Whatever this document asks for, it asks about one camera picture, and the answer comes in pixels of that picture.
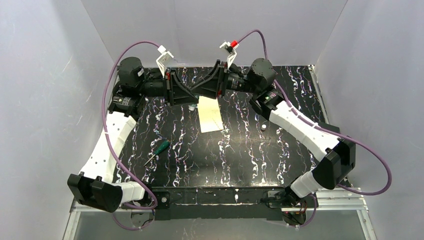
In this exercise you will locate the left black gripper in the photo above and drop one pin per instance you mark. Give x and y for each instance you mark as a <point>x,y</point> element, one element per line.
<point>168,87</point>

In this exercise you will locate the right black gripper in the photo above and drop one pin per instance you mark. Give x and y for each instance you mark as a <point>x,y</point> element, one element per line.
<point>224,82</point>

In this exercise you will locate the white green glue stick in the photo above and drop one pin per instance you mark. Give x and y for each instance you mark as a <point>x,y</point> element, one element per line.
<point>192,107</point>

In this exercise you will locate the cream envelope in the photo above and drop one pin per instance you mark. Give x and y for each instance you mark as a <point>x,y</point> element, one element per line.
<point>209,114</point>

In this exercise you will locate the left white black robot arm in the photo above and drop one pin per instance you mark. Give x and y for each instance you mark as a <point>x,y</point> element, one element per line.
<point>93,186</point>

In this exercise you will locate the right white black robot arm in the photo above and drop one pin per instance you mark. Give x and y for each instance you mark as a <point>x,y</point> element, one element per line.
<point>336,155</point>

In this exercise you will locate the black flat box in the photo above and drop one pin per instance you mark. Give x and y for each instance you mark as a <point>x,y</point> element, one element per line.
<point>329,127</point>

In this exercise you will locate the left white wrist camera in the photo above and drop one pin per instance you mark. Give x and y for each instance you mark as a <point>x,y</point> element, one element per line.
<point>162,61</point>

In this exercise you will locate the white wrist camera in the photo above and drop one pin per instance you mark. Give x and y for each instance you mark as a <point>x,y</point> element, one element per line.
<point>162,61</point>
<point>230,49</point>

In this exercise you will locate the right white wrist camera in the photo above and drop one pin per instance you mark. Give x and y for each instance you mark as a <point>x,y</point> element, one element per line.
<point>230,49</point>

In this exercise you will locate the green handled screwdriver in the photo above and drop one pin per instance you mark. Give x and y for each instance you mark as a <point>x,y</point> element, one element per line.
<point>164,145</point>

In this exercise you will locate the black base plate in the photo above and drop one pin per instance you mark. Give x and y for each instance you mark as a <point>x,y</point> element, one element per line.
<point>226,212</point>

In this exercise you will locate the aluminium frame rail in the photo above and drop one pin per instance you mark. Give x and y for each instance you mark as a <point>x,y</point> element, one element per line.
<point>336,199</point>

